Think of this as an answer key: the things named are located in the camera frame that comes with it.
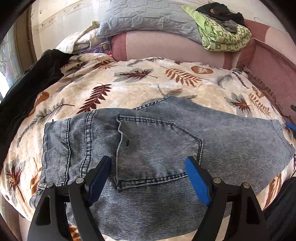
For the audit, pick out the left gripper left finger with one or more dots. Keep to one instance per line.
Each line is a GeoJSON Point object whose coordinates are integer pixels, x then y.
{"type": "Point", "coordinates": [50, 221]}

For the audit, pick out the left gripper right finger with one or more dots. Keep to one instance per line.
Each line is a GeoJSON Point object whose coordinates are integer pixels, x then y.
{"type": "Point", "coordinates": [246, 218]}

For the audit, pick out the blue denim jeans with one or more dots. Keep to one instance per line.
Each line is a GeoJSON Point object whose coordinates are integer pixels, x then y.
{"type": "Point", "coordinates": [148, 195]}

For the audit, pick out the black cloth at left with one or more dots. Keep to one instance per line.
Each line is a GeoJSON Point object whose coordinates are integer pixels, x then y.
{"type": "Point", "coordinates": [20, 99]}

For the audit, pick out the leaf-print beige blanket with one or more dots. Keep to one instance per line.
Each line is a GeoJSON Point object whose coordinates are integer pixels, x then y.
{"type": "Point", "coordinates": [97, 81]}

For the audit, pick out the white crumpled cloth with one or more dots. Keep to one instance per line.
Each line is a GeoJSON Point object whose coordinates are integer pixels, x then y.
{"type": "Point", "coordinates": [85, 39]}

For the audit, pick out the purple printed item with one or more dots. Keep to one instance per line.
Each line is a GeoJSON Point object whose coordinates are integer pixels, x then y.
{"type": "Point", "coordinates": [104, 48]}

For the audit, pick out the green patterned folded cloth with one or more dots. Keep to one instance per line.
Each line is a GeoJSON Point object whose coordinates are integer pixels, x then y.
{"type": "Point", "coordinates": [215, 37]}

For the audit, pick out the grey garment on pile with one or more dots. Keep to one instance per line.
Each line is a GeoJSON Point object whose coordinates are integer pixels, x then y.
{"type": "Point", "coordinates": [228, 25]}

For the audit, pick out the black garment on top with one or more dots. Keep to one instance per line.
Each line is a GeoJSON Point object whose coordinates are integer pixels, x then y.
{"type": "Point", "coordinates": [221, 12]}

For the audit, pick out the grey quilted pillow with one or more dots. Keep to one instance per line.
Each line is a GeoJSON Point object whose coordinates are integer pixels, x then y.
{"type": "Point", "coordinates": [164, 16]}

